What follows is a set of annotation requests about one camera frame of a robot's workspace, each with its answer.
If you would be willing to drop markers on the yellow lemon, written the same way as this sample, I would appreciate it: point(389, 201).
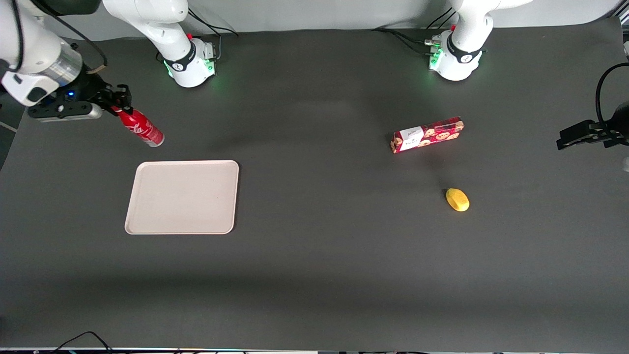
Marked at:
point(457, 199)

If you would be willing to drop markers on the red tartan cookie box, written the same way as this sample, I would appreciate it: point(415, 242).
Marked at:
point(426, 135)

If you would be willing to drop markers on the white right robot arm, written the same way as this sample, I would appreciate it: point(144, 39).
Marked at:
point(34, 49)

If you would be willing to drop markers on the red coke bottle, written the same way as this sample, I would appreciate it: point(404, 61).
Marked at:
point(140, 128)

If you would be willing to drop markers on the beige plastic tray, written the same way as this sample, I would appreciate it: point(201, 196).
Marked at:
point(183, 196)

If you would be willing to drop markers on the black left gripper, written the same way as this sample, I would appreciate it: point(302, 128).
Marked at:
point(602, 131)

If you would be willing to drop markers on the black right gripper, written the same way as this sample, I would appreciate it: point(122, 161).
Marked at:
point(91, 89)

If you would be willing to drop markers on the silver wrist camera bar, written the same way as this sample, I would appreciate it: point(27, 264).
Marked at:
point(64, 110)

